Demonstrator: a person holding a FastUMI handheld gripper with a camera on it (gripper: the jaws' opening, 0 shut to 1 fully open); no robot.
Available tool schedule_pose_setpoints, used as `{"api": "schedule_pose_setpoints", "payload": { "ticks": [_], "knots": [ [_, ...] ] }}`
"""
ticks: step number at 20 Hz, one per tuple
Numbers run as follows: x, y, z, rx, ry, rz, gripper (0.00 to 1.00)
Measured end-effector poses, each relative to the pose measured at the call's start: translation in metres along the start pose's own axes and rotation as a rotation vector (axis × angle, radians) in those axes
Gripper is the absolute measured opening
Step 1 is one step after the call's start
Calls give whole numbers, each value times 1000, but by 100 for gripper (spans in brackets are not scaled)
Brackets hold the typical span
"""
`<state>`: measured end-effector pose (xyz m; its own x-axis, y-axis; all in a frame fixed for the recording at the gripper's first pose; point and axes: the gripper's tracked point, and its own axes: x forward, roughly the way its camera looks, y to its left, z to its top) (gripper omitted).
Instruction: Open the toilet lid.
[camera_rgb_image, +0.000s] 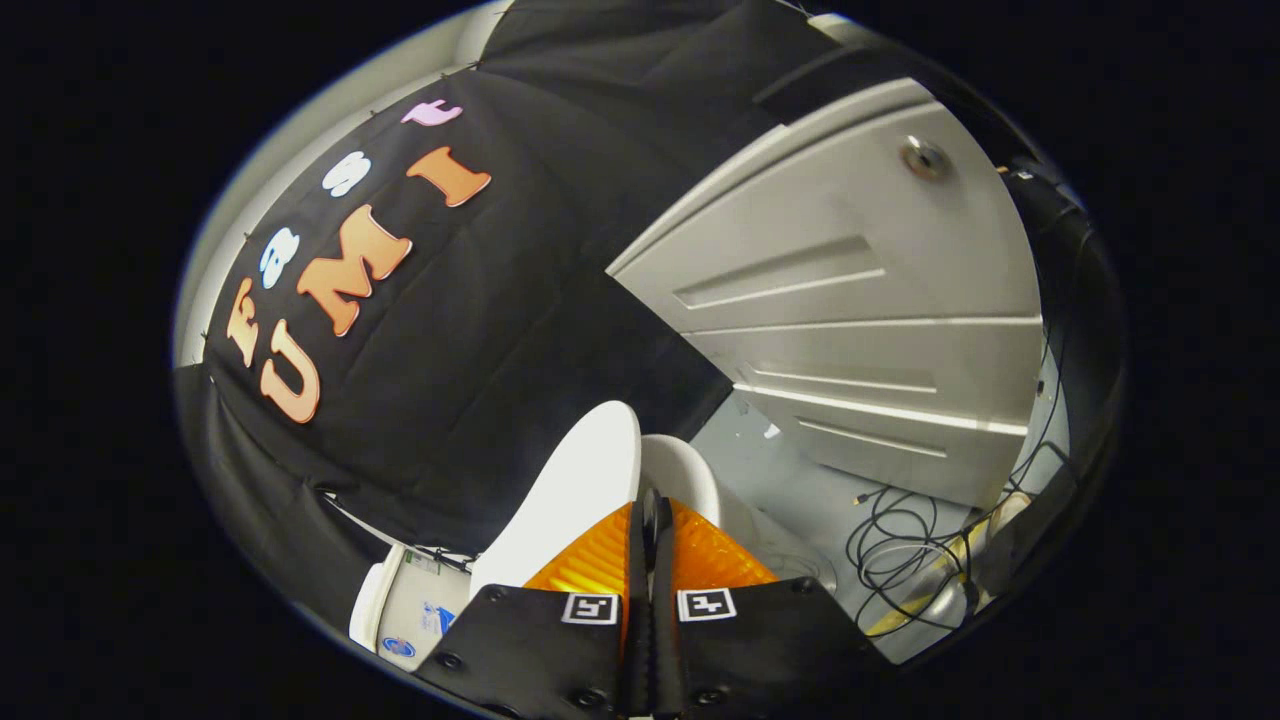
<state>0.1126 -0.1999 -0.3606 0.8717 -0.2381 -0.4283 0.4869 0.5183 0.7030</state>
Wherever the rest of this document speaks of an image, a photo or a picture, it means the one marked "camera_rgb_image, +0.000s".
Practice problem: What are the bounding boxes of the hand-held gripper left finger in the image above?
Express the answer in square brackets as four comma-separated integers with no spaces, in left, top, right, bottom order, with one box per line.
[415,490,653,719]

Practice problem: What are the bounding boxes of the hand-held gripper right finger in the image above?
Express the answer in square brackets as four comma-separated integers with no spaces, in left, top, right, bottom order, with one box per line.
[650,488,896,719]

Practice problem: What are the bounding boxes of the white toilet lid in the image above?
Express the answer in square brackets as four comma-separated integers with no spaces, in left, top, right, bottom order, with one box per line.
[470,400,643,601]

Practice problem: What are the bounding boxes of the white toilet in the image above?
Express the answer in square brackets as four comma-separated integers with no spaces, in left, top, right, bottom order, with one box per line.
[348,435,761,673]

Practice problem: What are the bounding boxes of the white toilet seat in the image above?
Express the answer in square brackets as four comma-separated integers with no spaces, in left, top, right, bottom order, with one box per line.
[640,435,723,529]

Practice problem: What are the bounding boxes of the pale yellow tube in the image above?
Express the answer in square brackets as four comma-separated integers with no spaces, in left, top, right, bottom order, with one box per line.
[865,492,1033,639]

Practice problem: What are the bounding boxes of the black backdrop cloth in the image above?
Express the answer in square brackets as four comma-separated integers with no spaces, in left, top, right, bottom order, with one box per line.
[175,0,1001,641]

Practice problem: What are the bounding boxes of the white panel door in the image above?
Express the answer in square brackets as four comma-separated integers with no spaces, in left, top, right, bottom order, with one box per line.
[605,75,1046,511]

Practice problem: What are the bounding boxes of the metal door knob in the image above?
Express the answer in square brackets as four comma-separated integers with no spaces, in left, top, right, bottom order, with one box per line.
[900,135,951,183]

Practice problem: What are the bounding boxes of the tangled black cables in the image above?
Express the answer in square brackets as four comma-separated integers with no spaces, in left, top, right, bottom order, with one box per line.
[845,330,1071,641]

